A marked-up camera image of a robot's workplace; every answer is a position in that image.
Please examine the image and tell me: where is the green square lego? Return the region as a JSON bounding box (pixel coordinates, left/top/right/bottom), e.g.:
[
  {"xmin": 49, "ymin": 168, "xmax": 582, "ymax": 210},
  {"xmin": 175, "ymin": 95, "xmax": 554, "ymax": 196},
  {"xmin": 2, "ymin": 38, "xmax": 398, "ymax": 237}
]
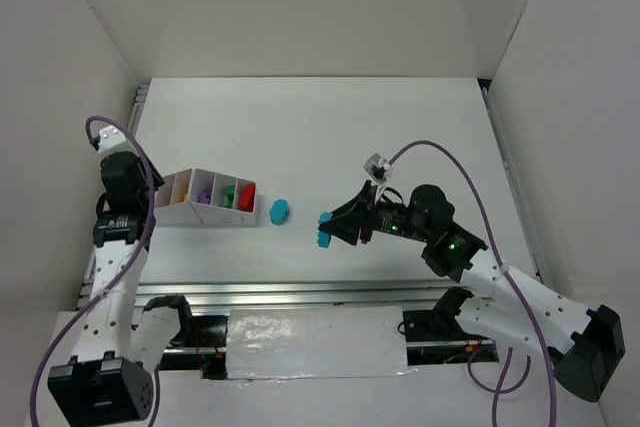
[{"xmin": 220, "ymin": 186, "xmax": 236, "ymax": 209}]

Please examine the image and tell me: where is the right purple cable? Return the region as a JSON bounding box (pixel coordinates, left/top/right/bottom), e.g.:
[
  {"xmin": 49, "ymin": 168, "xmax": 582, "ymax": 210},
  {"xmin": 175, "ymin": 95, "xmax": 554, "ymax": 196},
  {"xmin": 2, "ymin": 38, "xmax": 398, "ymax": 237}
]
[{"xmin": 384, "ymin": 139, "xmax": 559, "ymax": 427}]

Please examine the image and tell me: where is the white divided container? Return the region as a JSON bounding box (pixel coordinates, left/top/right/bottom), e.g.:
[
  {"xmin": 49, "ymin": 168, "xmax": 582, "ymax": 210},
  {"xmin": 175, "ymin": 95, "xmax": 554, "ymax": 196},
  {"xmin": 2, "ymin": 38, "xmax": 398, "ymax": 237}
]
[
  {"xmin": 154, "ymin": 169, "xmax": 202, "ymax": 227},
  {"xmin": 187, "ymin": 168, "xmax": 258, "ymax": 227}
]

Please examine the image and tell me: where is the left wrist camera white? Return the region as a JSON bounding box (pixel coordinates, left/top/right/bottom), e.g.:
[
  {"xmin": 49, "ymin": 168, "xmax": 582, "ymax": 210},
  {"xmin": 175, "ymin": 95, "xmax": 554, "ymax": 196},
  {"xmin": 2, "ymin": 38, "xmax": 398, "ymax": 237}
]
[{"xmin": 97, "ymin": 126, "xmax": 129, "ymax": 156}]

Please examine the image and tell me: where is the yellow lego brick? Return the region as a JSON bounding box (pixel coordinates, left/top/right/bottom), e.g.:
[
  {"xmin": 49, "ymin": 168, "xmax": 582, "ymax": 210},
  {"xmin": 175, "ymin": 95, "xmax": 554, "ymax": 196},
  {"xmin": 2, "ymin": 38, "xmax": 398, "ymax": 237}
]
[{"xmin": 171, "ymin": 189, "xmax": 188, "ymax": 204}]

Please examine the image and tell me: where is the teal rounded lego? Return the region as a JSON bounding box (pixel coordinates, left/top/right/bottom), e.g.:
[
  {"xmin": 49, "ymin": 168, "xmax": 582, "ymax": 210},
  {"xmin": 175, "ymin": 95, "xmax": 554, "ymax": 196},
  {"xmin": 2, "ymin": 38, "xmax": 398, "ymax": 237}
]
[{"xmin": 269, "ymin": 199, "xmax": 290, "ymax": 225}]

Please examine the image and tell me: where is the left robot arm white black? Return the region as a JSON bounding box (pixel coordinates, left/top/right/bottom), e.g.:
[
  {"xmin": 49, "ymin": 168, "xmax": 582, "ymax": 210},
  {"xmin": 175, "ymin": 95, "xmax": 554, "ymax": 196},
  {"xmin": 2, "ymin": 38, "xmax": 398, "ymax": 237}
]
[{"xmin": 47, "ymin": 152, "xmax": 192, "ymax": 426}]

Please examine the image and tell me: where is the red lego brick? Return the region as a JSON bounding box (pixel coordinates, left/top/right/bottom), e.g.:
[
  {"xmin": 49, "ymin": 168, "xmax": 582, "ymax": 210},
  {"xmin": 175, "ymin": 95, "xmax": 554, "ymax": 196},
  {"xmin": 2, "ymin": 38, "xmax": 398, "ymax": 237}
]
[{"xmin": 238, "ymin": 183, "xmax": 256, "ymax": 212}]

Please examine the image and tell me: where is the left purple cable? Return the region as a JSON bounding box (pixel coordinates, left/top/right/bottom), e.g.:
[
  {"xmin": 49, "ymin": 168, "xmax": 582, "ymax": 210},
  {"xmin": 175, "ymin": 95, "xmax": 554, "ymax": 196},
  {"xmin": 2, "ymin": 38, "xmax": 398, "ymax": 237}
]
[{"xmin": 29, "ymin": 115, "xmax": 161, "ymax": 427}]

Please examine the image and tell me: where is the purple lego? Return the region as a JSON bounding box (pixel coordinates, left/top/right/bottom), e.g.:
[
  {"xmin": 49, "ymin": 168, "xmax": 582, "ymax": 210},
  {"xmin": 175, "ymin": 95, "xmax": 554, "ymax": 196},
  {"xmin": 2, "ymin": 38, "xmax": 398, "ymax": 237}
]
[{"xmin": 197, "ymin": 188, "xmax": 213, "ymax": 205}]

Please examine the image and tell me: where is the silver foil tape panel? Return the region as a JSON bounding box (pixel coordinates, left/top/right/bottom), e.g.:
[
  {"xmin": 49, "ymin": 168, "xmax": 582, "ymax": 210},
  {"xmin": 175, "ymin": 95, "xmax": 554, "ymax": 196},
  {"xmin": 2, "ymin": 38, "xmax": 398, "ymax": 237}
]
[{"xmin": 226, "ymin": 306, "xmax": 408, "ymax": 380}]

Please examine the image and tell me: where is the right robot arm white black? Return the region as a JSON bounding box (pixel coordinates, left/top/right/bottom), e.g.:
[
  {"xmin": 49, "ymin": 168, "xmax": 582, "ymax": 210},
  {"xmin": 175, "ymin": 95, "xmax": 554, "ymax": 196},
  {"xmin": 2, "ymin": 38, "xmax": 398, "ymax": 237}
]
[{"xmin": 318, "ymin": 182, "xmax": 625, "ymax": 402}]

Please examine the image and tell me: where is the aluminium front rail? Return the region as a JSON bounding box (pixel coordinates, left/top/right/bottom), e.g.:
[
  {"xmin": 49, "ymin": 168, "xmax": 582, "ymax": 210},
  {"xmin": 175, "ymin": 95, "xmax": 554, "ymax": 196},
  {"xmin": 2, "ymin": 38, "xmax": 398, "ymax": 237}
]
[{"xmin": 135, "ymin": 280, "xmax": 454, "ymax": 307}]

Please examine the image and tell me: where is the purple cable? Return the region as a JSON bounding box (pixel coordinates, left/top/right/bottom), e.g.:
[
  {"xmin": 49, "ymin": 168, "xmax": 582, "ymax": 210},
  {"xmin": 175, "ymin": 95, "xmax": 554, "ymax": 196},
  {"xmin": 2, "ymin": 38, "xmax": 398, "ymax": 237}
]
[
  {"xmin": 384, "ymin": 139, "xmax": 559, "ymax": 427},
  {"xmin": 29, "ymin": 115, "xmax": 161, "ymax": 427}
]

